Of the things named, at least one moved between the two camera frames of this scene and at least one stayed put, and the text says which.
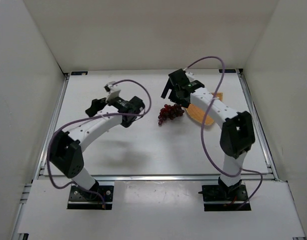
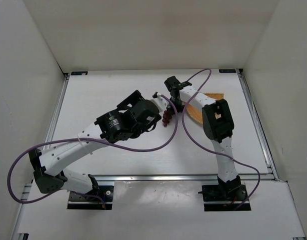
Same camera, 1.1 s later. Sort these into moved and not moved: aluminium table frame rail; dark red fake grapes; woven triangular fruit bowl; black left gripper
Moved: dark red fake grapes; black left gripper
Not moved: woven triangular fruit bowl; aluminium table frame rail
